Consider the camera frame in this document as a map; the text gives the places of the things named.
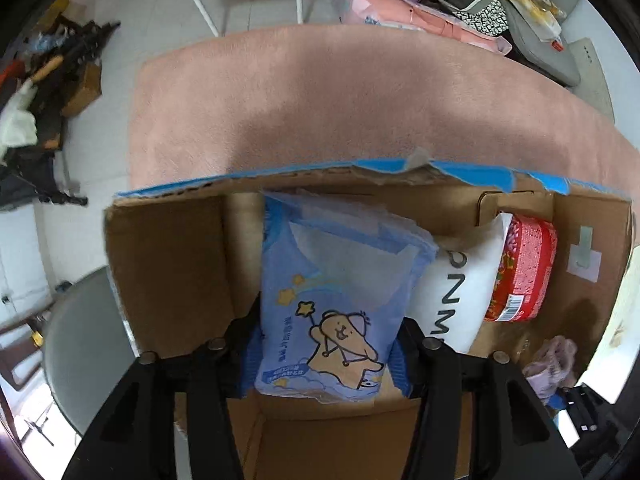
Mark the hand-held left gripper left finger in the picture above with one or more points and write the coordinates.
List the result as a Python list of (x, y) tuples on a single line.
[(248, 360)]

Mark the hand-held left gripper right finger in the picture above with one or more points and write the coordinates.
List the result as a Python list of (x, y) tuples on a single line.
[(403, 370)]

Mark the blue bear-print tissue pack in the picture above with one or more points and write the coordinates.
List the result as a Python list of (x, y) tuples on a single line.
[(330, 305)]

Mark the brown cardboard box blue rim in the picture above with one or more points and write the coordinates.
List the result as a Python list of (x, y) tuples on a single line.
[(180, 270)]

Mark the white lettered soft pack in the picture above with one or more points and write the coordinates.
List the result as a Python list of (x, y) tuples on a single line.
[(457, 285)]

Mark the red printed soft pack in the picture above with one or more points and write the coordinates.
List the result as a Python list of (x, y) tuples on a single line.
[(525, 270)]

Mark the crumpled pale plastic bag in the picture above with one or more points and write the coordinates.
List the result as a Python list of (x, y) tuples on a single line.
[(550, 362)]

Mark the round grey table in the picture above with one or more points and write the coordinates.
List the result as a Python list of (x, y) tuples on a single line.
[(85, 350)]

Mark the pink plush blanket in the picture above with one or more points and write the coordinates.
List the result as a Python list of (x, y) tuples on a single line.
[(350, 100)]

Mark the small brown box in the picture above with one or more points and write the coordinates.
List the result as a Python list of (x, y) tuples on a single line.
[(82, 90)]

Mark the pile of black tools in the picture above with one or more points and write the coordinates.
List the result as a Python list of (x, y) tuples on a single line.
[(50, 110)]

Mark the white crumpled cloth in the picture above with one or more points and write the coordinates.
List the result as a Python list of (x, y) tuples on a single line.
[(17, 122)]

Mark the white flat board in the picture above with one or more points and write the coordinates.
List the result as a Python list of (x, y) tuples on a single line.
[(595, 80)]

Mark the grey cushion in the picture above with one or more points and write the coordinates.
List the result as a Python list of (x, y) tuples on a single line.
[(540, 50)]

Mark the pink flat packet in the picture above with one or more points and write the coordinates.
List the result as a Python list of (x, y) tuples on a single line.
[(430, 20)]

